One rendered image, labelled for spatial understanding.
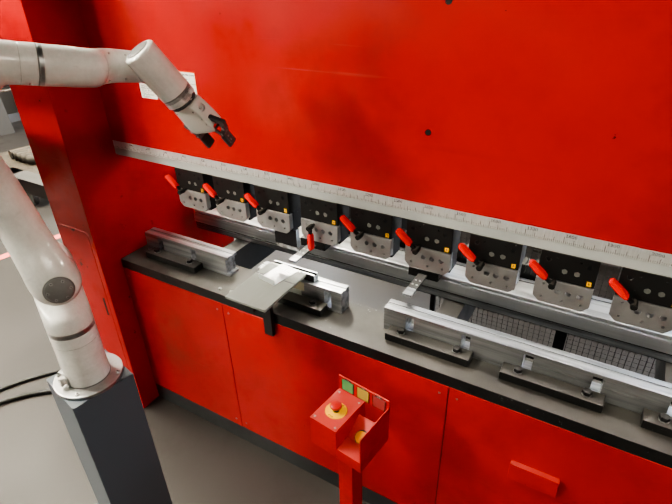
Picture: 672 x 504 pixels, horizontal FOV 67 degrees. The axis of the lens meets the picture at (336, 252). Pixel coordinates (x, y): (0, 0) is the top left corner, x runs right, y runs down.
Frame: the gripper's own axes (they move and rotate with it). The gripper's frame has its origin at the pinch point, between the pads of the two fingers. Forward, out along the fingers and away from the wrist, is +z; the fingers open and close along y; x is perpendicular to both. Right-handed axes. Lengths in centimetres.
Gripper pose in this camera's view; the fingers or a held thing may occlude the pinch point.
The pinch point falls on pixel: (220, 141)
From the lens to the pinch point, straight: 150.9
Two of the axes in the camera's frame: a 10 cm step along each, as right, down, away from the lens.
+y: -7.9, -0.9, 6.1
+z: 4.7, 5.5, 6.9
